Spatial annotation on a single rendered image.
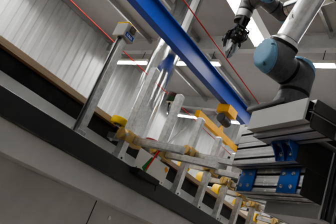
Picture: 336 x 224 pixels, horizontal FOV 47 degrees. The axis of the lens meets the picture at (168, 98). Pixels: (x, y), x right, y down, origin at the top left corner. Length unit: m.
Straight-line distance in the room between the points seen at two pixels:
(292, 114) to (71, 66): 9.40
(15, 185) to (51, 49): 8.45
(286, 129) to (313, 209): 0.28
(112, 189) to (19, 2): 8.19
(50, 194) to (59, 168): 0.28
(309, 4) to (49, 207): 1.34
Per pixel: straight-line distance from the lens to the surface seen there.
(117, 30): 1.70
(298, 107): 1.17
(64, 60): 10.25
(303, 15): 1.54
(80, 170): 1.62
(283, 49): 1.49
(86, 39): 10.69
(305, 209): 1.38
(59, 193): 1.84
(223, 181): 2.54
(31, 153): 1.47
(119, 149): 1.73
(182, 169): 2.13
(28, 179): 1.73
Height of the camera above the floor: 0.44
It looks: 20 degrees up
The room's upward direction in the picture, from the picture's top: 22 degrees clockwise
